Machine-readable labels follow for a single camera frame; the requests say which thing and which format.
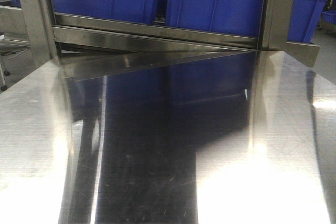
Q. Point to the stainless steel shelf rack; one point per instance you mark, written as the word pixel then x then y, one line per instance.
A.
pixel 47 31

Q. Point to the metal cart at left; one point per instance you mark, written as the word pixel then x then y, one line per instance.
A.
pixel 14 38

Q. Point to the blue plastic bin right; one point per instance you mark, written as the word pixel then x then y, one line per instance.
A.
pixel 304 18

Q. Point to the small blue bin far right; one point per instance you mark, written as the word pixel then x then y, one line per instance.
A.
pixel 328 19

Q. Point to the blue plastic bin middle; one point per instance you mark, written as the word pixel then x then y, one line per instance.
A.
pixel 232 17

